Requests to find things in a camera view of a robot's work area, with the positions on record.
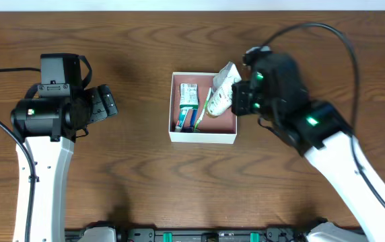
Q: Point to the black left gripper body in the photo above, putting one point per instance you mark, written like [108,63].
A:
[99,103]

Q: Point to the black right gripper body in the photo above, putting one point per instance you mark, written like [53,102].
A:
[241,98]

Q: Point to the white patterned squeeze tube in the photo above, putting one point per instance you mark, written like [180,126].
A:
[221,97]

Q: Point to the small green white carton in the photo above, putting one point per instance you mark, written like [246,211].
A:
[189,96]

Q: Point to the green white toothbrush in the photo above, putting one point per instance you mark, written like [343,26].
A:
[195,127]

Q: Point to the green white toothpaste tube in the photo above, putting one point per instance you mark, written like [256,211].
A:
[181,120]

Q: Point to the blue disposable razor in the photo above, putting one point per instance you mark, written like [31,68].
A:
[191,127]

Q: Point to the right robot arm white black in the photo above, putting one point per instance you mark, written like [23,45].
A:
[316,130]

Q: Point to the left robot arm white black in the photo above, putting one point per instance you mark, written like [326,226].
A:
[46,122]

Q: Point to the white box with pink interior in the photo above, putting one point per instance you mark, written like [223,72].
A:
[220,130]

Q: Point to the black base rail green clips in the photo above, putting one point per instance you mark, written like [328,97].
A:
[153,234]

